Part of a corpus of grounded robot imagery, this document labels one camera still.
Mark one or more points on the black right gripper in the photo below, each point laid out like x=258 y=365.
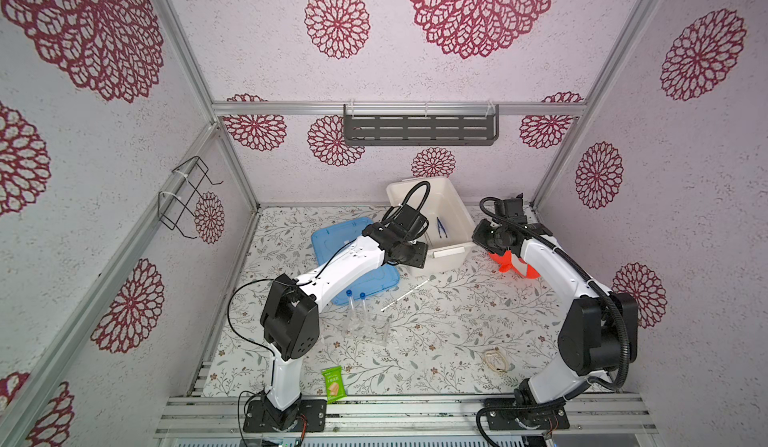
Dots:
x=478 y=232

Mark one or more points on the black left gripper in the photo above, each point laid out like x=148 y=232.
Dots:
x=419 y=258

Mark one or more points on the white plastic storage bin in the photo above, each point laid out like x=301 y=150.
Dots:
x=449 y=235

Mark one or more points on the blue tweezers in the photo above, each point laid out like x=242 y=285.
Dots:
x=442 y=231

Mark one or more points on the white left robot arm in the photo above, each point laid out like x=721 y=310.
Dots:
x=290 y=316

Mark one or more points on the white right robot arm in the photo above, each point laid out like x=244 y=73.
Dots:
x=598 y=338

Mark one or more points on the blue plastic bin lid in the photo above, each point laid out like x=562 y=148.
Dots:
x=328 y=240

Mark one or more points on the green snack packet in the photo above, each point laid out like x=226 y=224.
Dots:
x=334 y=384

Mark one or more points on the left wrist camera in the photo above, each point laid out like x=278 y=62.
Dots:
x=406 y=221

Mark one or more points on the grey wall shelf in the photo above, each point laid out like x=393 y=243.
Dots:
x=425 y=130

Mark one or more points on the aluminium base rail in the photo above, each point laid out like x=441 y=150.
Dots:
x=592 y=419

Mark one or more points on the black wire wall rack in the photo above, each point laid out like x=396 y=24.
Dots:
x=192 y=209

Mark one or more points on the aluminium frame post right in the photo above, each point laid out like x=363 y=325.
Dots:
x=630 y=35

